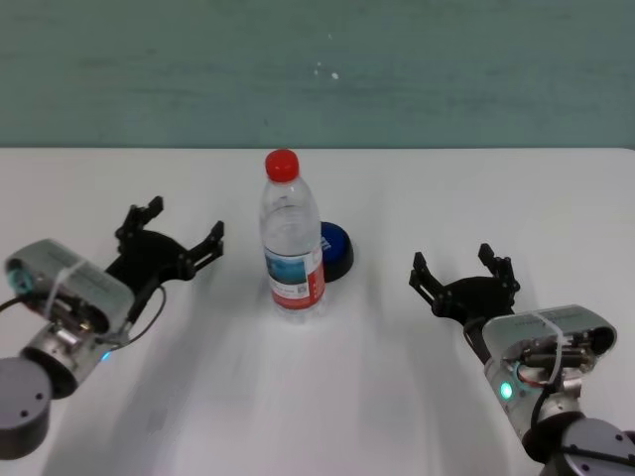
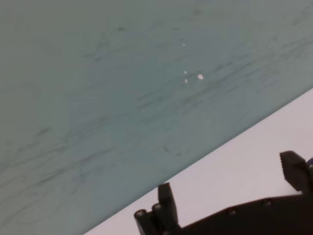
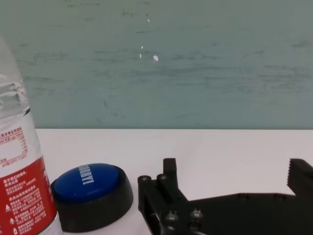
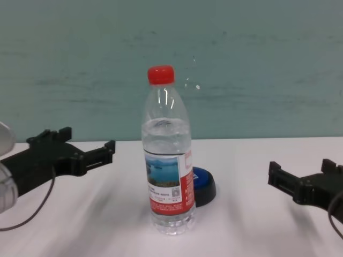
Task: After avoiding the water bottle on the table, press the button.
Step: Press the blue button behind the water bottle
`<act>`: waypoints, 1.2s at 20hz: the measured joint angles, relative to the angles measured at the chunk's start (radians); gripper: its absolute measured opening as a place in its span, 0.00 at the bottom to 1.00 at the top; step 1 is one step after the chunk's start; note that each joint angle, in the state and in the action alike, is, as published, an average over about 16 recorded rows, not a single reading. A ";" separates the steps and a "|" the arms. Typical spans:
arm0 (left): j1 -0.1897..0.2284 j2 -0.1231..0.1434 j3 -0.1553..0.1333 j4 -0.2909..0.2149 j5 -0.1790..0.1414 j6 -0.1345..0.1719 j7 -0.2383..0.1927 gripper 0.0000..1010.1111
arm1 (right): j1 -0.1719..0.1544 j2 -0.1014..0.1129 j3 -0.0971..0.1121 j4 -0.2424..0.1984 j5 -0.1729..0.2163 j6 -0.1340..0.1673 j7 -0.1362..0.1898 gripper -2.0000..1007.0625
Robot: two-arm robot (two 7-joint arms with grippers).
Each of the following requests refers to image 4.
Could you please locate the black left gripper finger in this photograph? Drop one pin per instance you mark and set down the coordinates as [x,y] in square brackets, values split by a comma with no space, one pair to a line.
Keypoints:
[93,159]
[48,137]

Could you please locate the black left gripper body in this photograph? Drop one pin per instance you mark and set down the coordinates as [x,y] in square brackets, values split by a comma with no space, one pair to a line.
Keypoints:
[40,163]

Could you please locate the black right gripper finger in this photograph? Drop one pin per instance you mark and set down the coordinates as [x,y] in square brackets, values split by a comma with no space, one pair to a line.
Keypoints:
[333,167]
[284,179]

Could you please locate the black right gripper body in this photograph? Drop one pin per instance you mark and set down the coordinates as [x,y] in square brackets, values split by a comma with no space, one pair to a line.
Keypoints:
[321,190]

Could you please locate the blue push button black base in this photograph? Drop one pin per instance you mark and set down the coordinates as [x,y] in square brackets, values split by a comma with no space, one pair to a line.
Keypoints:
[205,184]

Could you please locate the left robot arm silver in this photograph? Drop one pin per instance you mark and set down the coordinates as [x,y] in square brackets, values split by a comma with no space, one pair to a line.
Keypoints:
[6,192]

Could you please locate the clear water bottle red cap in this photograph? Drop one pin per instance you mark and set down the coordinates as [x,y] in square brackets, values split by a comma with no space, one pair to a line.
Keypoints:
[166,150]

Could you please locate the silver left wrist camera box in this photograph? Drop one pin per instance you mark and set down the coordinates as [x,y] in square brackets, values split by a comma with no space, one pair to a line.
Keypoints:
[6,139]

